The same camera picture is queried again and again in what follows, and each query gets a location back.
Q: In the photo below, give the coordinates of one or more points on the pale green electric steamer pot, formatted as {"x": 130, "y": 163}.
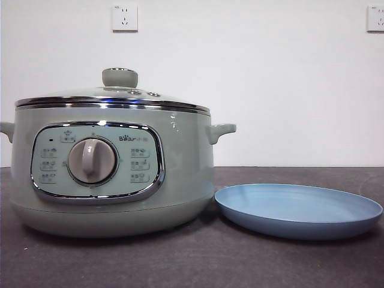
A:
{"x": 186, "y": 168}

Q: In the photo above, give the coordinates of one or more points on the blue round plate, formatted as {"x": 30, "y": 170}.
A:
{"x": 300, "y": 207}

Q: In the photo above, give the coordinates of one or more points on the white wall socket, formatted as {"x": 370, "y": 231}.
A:
{"x": 125, "y": 18}
{"x": 376, "y": 18}

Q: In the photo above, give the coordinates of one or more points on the glass lid with green knob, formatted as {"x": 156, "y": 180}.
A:
{"x": 120, "y": 78}

